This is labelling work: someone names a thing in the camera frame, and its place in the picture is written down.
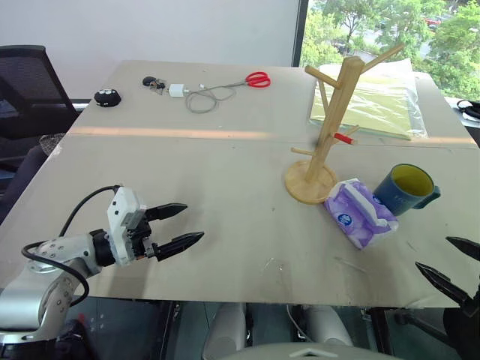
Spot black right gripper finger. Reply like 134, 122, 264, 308
445, 235, 480, 263
415, 261, 472, 309

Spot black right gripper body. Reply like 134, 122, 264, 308
460, 273, 480, 320

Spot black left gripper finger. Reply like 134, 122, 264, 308
144, 202, 188, 223
151, 231, 206, 263

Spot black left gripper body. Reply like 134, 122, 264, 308
125, 210, 159, 263

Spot blue mug yellow inside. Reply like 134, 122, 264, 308
373, 163, 442, 218

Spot wooden mug tree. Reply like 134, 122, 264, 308
283, 41, 406, 206

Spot purple tissue pack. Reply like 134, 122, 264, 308
322, 178, 400, 251

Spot black round device white buttons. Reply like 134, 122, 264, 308
93, 88, 124, 110

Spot black key bundle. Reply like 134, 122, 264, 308
142, 75, 167, 95

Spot grey robot torso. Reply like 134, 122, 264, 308
223, 342, 398, 360

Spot plastic wrapped yellow board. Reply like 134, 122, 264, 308
308, 56, 429, 143

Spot black mesh office chair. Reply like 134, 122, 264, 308
0, 45, 82, 224

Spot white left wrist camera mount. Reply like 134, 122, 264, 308
106, 186, 149, 268

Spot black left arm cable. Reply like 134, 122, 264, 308
21, 184, 124, 305

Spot grey charging cable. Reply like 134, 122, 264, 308
184, 79, 249, 114

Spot black strap item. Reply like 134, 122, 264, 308
456, 98, 480, 123

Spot red handled scissors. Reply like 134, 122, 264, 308
230, 71, 272, 90

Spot dark window frame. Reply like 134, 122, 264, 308
291, 0, 311, 69

